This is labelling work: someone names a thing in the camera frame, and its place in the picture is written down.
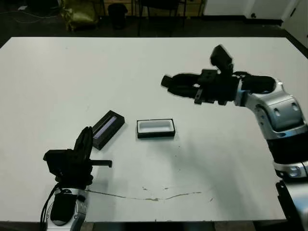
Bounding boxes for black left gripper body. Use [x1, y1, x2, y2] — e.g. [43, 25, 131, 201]
[55, 148, 114, 188]

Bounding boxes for white floor cable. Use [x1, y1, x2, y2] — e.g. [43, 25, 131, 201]
[0, 9, 64, 25]

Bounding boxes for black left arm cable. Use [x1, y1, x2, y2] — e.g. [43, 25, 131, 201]
[39, 184, 61, 231]

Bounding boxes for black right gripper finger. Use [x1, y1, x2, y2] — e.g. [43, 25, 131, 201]
[167, 83, 200, 98]
[169, 73, 203, 86]

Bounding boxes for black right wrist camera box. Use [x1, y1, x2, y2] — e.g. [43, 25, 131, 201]
[210, 44, 235, 74]

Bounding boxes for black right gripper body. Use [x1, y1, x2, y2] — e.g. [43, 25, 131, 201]
[193, 68, 239, 106]

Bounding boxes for black waste bin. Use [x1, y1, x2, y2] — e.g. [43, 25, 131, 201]
[107, 3, 128, 30]

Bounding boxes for white door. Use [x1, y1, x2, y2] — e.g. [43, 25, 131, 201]
[280, 0, 308, 49]

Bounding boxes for black box base white insert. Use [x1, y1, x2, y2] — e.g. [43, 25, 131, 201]
[136, 117, 176, 140]

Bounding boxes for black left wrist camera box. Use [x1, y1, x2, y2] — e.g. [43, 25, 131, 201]
[43, 149, 71, 178]

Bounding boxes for black bar-shaped camera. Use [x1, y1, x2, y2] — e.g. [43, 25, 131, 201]
[160, 75, 173, 90]

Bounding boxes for wooden shelf unit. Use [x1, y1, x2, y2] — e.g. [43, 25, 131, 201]
[100, 0, 205, 17]

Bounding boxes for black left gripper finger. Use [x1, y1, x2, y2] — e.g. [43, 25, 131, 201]
[83, 126, 94, 160]
[73, 126, 89, 157]

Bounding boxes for black chair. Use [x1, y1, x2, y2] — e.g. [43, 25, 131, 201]
[137, 0, 187, 37]

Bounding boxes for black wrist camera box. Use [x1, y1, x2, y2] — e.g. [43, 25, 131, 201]
[43, 149, 71, 178]
[210, 44, 235, 74]

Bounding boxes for yellow-green bag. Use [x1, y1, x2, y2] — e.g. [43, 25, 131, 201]
[60, 0, 99, 32]

